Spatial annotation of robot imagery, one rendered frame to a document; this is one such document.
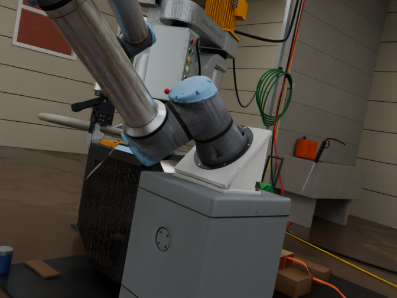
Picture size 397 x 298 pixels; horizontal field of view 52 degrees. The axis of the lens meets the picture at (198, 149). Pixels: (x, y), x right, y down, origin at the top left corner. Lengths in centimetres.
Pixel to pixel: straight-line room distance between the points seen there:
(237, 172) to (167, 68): 114
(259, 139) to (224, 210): 30
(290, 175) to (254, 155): 412
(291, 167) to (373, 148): 228
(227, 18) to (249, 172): 181
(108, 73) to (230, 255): 66
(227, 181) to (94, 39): 59
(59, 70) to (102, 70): 757
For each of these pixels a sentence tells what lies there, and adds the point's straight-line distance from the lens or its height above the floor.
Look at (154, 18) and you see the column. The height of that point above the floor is 184.
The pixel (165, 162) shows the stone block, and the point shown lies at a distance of 231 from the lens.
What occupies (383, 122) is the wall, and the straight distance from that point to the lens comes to 740.
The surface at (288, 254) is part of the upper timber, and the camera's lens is 312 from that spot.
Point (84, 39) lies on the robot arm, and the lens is 104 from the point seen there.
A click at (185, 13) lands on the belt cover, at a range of 236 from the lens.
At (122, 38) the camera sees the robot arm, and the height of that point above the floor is 129.
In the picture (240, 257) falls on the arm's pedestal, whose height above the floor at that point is 66.
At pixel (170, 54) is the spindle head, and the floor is 141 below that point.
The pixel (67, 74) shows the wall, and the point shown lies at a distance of 871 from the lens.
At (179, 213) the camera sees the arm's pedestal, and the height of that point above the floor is 76.
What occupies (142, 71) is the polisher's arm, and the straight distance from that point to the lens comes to 336.
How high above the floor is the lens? 105
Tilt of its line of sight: 3 degrees down
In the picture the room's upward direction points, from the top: 10 degrees clockwise
